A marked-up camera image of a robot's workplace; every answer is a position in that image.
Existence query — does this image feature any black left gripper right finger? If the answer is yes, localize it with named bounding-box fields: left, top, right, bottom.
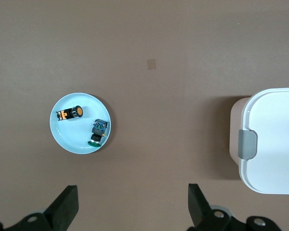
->
left=187, top=183, right=283, bottom=231

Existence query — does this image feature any green push-button switch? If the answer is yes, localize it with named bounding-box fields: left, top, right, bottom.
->
left=86, top=118, right=108, bottom=147

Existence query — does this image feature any brown tape patch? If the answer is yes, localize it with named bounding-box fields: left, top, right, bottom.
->
left=146, top=58, right=158, bottom=70

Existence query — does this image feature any white lidded lunch box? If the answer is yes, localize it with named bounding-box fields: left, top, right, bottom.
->
left=229, top=88, right=289, bottom=195

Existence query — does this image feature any light blue round plate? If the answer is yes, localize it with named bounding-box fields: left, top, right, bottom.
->
left=50, top=93, right=116, bottom=154

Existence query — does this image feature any orange push-button switch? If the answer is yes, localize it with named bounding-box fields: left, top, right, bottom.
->
left=55, top=105, right=84, bottom=122

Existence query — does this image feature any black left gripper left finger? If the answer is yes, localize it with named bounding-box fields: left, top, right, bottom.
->
left=0, top=184, right=79, bottom=231

